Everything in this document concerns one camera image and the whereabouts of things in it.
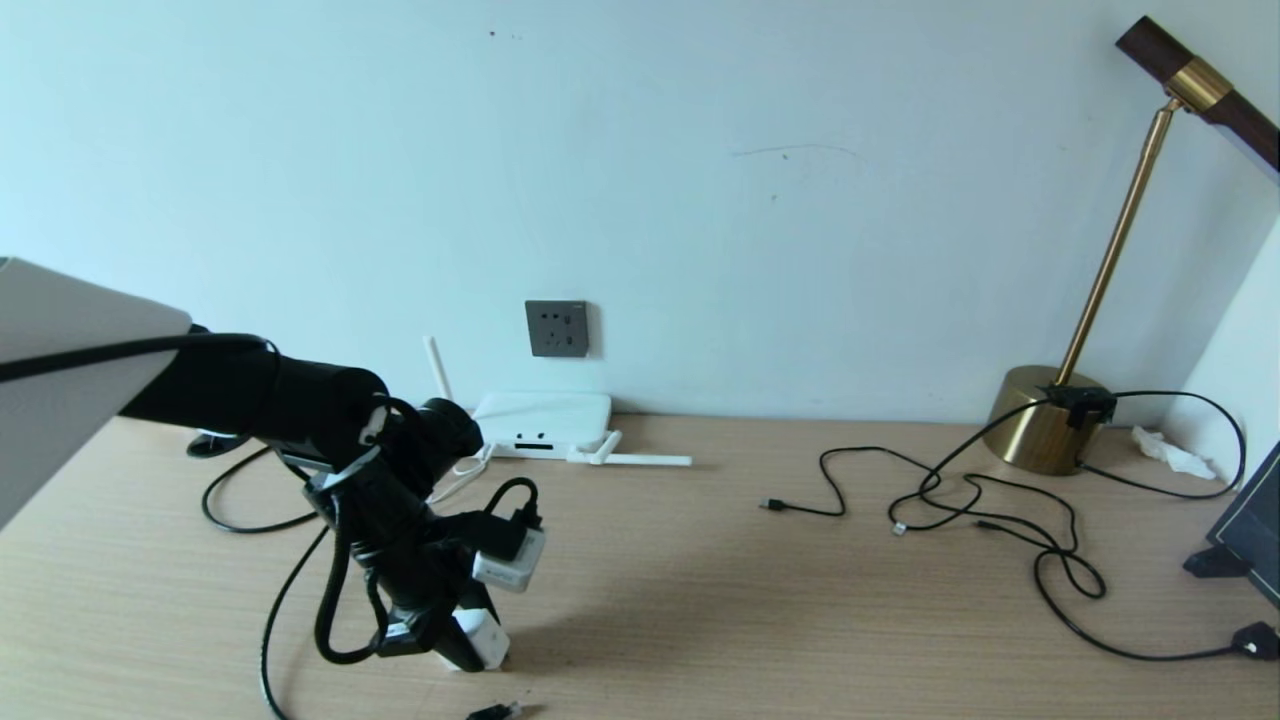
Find white power adapter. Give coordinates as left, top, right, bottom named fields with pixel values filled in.
left=440, top=610, right=511, bottom=671

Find white adapter cable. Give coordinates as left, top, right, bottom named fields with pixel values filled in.
left=430, top=445, right=496, bottom=506

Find white router with antennas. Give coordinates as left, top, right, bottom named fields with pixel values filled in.
left=428, top=337, right=693, bottom=468

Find brass desk lamp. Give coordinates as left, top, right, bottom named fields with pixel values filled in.
left=982, top=14, right=1280, bottom=476

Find black adapter block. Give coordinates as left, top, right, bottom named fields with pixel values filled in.
left=1040, top=383, right=1119, bottom=429

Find crumpled white tissue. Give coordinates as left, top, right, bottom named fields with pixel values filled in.
left=1132, top=425, right=1218, bottom=479

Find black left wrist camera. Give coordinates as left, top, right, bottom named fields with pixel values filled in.
left=440, top=510, right=548, bottom=593

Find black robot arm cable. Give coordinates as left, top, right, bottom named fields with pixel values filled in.
left=0, top=333, right=543, bottom=666

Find black ethernet cable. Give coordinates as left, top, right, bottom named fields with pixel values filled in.
left=203, top=445, right=523, bottom=720

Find grey wall power socket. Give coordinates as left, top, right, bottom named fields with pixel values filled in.
left=525, top=300, right=591, bottom=358

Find black usb cables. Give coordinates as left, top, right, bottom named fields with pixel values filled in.
left=758, top=447, right=1108, bottom=601

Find black cable with silver tip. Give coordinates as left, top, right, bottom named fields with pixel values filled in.
left=888, top=395, right=1063, bottom=536

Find black lamp power cable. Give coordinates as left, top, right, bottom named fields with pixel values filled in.
left=1077, top=390, right=1248, bottom=501

